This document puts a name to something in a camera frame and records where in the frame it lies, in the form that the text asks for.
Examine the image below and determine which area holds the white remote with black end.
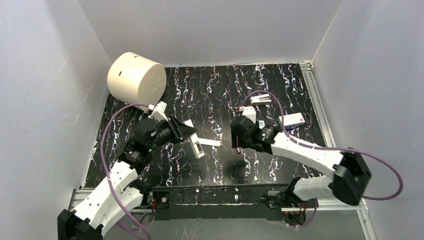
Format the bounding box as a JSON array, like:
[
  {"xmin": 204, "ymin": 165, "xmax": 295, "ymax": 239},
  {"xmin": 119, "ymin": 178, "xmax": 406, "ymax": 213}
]
[{"xmin": 188, "ymin": 132, "xmax": 205, "ymax": 159}]

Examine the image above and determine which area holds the white remote control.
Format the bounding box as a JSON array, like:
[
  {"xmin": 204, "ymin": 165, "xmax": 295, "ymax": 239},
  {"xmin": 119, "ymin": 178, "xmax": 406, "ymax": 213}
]
[{"xmin": 198, "ymin": 138, "xmax": 221, "ymax": 147}]

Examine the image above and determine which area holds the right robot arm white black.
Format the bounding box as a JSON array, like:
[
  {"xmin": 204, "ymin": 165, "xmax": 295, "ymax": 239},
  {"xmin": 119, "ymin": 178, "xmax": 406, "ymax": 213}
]
[{"xmin": 230, "ymin": 115, "xmax": 372, "ymax": 206}]

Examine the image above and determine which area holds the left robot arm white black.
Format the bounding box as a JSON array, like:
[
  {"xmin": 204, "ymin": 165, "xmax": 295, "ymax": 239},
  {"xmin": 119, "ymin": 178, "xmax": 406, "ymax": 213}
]
[{"xmin": 57, "ymin": 115, "xmax": 197, "ymax": 240}]

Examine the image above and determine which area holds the small white charger device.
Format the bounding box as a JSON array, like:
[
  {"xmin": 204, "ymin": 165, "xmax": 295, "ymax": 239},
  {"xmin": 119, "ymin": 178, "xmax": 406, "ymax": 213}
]
[{"xmin": 250, "ymin": 93, "xmax": 272, "ymax": 106}]

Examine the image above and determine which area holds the white box with red labels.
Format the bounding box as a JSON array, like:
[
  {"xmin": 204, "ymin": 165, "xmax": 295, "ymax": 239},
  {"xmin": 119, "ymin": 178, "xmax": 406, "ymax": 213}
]
[{"xmin": 278, "ymin": 112, "xmax": 305, "ymax": 129}]

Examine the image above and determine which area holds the large white cylinder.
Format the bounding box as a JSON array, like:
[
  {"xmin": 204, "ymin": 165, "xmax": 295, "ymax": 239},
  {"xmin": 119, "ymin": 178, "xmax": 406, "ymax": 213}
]
[{"xmin": 107, "ymin": 52, "xmax": 167, "ymax": 106}]

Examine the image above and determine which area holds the black base bar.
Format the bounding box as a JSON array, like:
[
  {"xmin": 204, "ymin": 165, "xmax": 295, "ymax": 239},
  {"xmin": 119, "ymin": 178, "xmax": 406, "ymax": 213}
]
[{"xmin": 120, "ymin": 183, "xmax": 319, "ymax": 222}]

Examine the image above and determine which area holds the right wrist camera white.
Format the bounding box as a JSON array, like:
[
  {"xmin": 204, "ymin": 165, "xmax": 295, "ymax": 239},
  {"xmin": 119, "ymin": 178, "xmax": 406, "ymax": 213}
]
[{"xmin": 238, "ymin": 106, "xmax": 257, "ymax": 124}]

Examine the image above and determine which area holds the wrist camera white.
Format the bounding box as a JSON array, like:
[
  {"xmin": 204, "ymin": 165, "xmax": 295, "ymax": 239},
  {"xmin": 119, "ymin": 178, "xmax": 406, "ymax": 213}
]
[
  {"xmin": 238, "ymin": 106, "xmax": 257, "ymax": 124},
  {"xmin": 148, "ymin": 101, "xmax": 169, "ymax": 122}
]

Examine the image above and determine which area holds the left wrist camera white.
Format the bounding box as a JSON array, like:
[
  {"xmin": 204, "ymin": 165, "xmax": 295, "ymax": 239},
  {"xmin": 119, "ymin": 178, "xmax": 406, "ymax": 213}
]
[{"xmin": 148, "ymin": 101, "xmax": 169, "ymax": 122}]

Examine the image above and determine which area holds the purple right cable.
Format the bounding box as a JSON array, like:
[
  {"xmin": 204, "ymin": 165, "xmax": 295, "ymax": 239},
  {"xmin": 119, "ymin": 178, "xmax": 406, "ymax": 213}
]
[{"xmin": 240, "ymin": 90, "xmax": 404, "ymax": 229}]

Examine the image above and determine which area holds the aluminium frame rail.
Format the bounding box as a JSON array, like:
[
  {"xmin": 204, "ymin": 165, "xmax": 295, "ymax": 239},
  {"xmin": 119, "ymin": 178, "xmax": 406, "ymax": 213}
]
[{"xmin": 299, "ymin": 59, "xmax": 377, "ymax": 240}]

